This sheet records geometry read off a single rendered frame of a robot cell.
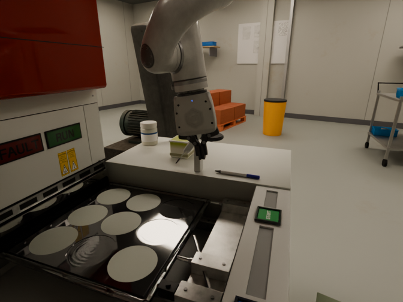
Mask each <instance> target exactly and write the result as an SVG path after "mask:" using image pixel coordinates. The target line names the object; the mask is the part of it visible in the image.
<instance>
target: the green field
mask: <svg viewBox="0 0 403 302"><path fill-rule="evenodd" d="M79 137H81V133H80V126H79V124H78V125H74V126H69V127H67V128H62V129H59V130H55V131H52V132H48V133H47V138H48V141H49V146H50V147H52V146H55V145H58V144H61V143H64V142H67V141H70V140H73V139H76V138H79Z"/></svg>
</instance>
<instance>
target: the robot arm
mask: <svg viewBox="0 0 403 302"><path fill-rule="evenodd" d="M232 2H233V0H159V1H158V3H157V5H156V6H155V8H154V10H153V12H152V14H151V16H150V19H149V21H148V24H147V27H146V30H145V33H144V36H143V40H142V44H141V49H140V59H141V62H142V65H143V67H144V68H145V69H146V70H147V71H149V72H150V73H154V74H164V73H171V76H172V82H173V84H172V85H171V89H172V90H175V92H179V93H178V94H177V96H175V97H174V112H175V122H176V130H177V133H178V135H179V136H178V138H179V139H181V140H188V141H189V142H190V143H192V144H193V146H194V147H195V151H196V156H199V160H201V159H205V158H206V155H207V154H208V153H207V145H206V143H207V141H208V140H209V139H210V138H211V137H213V136H215V135H218V134H219V129H218V127H217V120H216V113H215V107H214V104H213V100H212V97H211V94H210V91H207V89H204V88H206V87H208V83H207V75H206V67H205V62H204V54H203V46H202V38H201V33H200V25H199V20H200V19H201V18H203V17H204V16H207V15H208V14H210V13H212V12H214V11H217V10H220V9H222V8H225V7H227V6H228V5H230V4H231V3H232ZM199 134H201V143H200V142H199V140H198V138H197V135H199Z"/></svg>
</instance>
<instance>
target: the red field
mask: <svg viewBox="0 0 403 302"><path fill-rule="evenodd" d="M40 150H43V147H42V144H41V138H40V135H37V136H34V137H30V138H26V139H23V140H19V141H15V142H12V143H8V144H4V145H1V146H0V164H2V163H5V162H8V161H11V160H14V159H17V158H20V157H23V156H26V155H29V154H32V153H34V152H37V151H40Z"/></svg>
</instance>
